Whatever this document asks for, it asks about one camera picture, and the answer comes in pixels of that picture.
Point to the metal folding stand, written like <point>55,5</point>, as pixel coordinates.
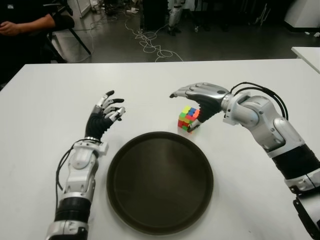
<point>262,15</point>

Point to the white power strip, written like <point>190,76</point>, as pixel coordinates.
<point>132,10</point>

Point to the white board panel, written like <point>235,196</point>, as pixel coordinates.
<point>80,7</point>

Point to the black metal chair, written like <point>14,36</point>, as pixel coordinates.
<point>80,40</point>

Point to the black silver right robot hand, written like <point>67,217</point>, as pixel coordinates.
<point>210,95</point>

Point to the white cabinet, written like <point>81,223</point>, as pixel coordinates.
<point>305,12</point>

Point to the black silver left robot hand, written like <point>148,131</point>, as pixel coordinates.
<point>95,125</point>

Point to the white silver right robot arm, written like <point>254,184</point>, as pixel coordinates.
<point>262,112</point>

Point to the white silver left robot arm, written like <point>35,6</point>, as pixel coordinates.
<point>81,160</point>

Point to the white side table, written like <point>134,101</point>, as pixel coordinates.
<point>310,56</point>

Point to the multicoloured Rubik's cube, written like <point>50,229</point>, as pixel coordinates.
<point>186,117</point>

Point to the black cabinet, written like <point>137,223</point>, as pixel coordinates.
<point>155,15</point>

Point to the dark brown round plate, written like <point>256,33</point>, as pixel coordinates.
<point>160,185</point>

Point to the seated person in black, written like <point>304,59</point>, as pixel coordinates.
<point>22,15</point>

